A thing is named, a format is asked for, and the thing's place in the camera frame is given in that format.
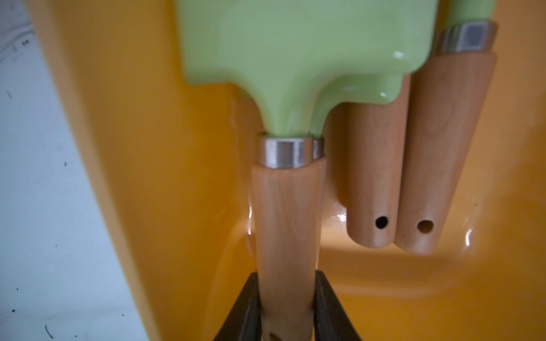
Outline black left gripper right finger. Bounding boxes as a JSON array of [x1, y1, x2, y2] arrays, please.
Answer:
[[314, 270, 362, 341]]

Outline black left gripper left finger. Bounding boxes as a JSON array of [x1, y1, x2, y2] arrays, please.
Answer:
[[213, 272, 262, 341]]

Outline green spade fork wooden handle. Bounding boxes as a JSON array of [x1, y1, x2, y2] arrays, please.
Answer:
[[310, 74, 411, 249]]

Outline green rake wooden handle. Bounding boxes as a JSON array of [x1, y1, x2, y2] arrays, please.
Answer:
[[175, 1, 438, 340]]

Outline yellow plastic storage box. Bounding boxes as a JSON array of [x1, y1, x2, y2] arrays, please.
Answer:
[[26, 1, 545, 340]]

